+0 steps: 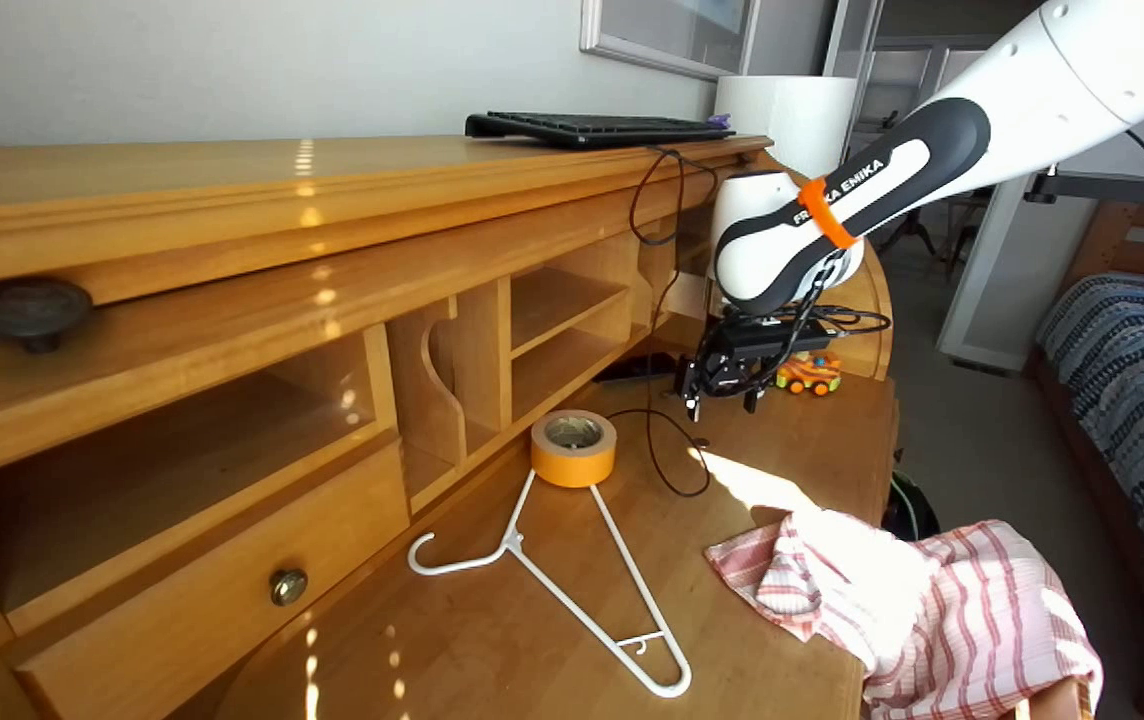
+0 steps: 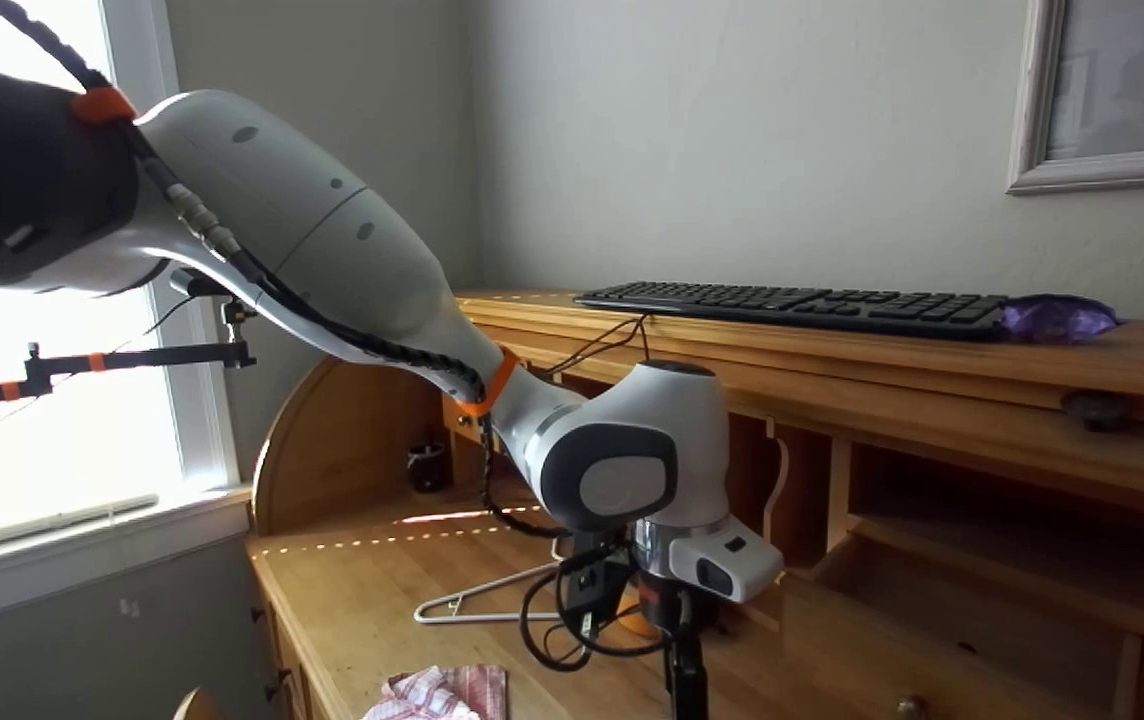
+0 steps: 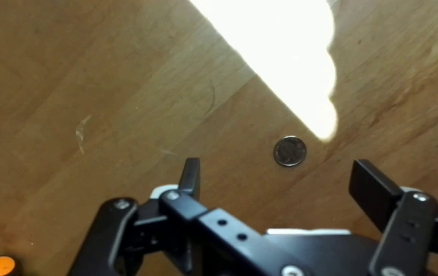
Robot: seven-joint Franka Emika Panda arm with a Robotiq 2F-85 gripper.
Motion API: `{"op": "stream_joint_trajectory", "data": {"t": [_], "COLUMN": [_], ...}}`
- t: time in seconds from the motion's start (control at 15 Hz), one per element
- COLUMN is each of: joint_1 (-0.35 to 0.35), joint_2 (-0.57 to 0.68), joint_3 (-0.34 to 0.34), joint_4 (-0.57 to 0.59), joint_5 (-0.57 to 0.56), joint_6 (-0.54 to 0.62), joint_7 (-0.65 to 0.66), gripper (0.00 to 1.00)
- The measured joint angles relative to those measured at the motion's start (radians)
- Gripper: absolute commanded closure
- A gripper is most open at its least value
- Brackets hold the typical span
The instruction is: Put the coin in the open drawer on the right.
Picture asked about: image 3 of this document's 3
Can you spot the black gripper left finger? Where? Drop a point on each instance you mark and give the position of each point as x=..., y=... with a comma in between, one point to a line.
x=214, y=230

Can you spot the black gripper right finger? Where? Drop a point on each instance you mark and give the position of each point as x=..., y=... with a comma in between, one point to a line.
x=408, y=230

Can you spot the silver coin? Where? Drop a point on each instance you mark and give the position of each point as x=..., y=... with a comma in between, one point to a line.
x=290, y=150

